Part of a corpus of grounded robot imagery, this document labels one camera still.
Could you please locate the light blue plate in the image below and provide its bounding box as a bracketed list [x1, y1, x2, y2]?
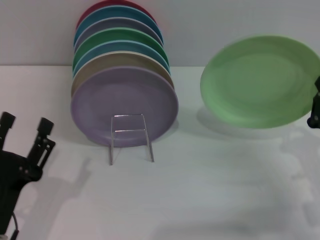
[72, 39, 172, 76]

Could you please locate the beige plate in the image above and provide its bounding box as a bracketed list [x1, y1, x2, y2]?
[70, 50, 175, 98]

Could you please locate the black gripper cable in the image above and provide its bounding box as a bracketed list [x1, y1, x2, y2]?
[9, 211, 21, 240]

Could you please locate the dark red plate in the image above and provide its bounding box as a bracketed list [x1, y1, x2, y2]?
[75, 0, 157, 33]

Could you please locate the metal wire plate rack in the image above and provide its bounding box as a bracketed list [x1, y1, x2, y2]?
[108, 113, 155, 166]

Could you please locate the grey lavender plate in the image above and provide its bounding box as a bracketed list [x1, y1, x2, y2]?
[73, 17, 165, 55]

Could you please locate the light green plate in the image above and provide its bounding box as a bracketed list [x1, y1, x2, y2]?
[199, 35, 320, 130]

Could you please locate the dark green plate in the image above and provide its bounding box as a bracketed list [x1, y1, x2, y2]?
[72, 26, 170, 68]

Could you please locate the lilac plate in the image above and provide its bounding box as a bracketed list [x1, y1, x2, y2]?
[70, 65, 180, 148]

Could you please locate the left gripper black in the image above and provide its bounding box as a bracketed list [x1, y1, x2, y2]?
[0, 111, 57, 236]

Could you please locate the teal blue plate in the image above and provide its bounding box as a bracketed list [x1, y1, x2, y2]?
[73, 5, 165, 47]

